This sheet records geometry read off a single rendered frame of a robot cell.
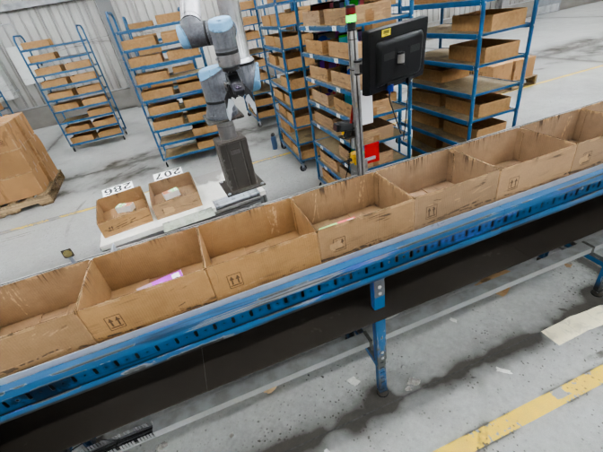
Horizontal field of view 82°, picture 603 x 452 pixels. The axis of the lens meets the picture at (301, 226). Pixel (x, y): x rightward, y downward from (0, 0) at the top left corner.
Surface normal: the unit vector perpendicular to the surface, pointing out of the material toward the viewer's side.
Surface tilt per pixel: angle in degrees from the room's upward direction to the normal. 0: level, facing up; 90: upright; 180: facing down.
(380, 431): 0
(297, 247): 90
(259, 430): 0
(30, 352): 91
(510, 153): 90
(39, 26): 90
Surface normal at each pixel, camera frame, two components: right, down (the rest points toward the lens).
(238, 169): 0.42, 0.44
